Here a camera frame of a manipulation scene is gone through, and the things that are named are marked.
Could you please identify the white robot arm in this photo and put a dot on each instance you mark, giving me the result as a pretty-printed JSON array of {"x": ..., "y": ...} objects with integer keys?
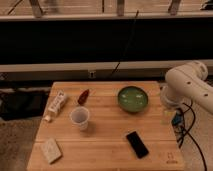
[{"x": 188, "y": 81}]

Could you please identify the green bowl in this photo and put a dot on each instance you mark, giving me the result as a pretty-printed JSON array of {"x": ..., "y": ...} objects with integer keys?
[{"x": 132, "y": 99}]

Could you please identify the white toothpaste tube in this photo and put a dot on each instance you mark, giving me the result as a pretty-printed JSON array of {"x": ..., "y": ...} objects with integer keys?
[{"x": 55, "y": 106}]

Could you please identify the black smartphone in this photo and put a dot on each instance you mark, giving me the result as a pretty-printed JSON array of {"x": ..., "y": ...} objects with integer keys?
[{"x": 137, "y": 144}]

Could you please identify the beige sponge block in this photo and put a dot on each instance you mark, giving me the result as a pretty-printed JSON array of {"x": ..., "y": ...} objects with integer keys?
[{"x": 51, "y": 150}]

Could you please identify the metal window rail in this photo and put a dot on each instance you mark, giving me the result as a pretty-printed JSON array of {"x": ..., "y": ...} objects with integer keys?
[{"x": 88, "y": 71}]

